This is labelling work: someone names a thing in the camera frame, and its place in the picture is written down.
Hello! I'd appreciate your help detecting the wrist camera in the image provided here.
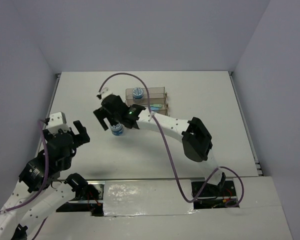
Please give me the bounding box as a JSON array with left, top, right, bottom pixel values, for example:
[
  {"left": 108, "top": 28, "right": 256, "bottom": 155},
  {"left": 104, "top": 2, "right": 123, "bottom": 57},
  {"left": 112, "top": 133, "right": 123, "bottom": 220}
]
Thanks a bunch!
[
  {"left": 96, "top": 87, "right": 113, "bottom": 100},
  {"left": 46, "top": 111, "right": 69, "bottom": 135}
]

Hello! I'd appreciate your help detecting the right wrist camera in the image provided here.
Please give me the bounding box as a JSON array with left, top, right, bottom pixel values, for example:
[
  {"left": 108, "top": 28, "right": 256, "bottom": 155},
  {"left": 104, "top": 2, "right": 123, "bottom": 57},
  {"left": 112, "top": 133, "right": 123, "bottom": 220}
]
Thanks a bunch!
[{"left": 96, "top": 87, "right": 113, "bottom": 100}]

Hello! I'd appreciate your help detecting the green correction tape case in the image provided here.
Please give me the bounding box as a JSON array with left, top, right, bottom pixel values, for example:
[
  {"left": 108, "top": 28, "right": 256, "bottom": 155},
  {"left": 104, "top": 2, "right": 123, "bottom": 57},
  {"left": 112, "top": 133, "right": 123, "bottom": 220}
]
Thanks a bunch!
[{"left": 150, "top": 103, "right": 162, "bottom": 109}]

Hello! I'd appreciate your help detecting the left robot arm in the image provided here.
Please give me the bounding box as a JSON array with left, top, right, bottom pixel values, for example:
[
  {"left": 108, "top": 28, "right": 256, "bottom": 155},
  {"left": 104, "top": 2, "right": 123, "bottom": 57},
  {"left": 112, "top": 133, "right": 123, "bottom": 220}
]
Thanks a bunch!
[{"left": 0, "top": 117, "right": 90, "bottom": 240}]

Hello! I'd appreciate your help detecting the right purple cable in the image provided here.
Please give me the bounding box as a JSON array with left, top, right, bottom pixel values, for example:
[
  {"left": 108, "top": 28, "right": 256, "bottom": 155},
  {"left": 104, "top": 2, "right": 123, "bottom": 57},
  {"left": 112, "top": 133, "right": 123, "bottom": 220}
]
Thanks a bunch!
[{"left": 98, "top": 72, "right": 246, "bottom": 208}]

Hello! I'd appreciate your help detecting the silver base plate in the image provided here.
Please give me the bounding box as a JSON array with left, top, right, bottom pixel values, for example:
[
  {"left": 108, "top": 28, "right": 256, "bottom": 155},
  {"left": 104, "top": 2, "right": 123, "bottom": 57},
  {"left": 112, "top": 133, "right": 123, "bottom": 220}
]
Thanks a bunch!
[{"left": 56, "top": 180, "right": 240, "bottom": 217}]

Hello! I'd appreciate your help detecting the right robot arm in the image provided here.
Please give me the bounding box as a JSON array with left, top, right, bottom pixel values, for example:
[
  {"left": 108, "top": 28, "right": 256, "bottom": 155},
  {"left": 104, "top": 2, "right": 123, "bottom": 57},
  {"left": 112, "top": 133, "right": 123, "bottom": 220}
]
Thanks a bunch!
[{"left": 93, "top": 93, "right": 226, "bottom": 196}]

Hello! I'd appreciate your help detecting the blue jar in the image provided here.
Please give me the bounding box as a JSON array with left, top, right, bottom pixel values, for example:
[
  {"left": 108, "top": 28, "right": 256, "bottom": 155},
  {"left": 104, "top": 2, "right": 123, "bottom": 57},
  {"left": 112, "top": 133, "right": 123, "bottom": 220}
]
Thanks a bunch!
[
  {"left": 109, "top": 123, "right": 124, "bottom": 136},
  {"left": 132, "top": 87, "right": 145, "bottom": 104}
]

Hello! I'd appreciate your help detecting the blue correction tape case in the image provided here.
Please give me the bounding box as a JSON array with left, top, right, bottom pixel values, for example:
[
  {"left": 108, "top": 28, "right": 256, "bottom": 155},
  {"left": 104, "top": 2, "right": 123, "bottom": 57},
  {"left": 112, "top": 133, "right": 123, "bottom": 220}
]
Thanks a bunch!
[{"left": 150, "top": 106, "right": 160, "bottom": 112}]

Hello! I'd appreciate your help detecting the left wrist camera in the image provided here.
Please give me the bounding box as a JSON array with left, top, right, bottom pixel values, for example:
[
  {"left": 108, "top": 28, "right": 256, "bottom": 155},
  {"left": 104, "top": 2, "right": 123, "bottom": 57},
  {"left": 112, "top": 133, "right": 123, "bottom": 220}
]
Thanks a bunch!
[{"left": 46, "top": 111, "right": 69, "bottom": 135}]

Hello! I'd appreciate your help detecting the clear tiered organizer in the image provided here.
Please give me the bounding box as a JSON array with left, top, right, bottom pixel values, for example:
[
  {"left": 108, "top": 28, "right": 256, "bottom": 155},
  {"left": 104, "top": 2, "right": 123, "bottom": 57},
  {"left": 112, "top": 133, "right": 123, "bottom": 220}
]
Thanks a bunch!
[{"left": 125, "top": 87, "right": 169, "bottom": 116}]

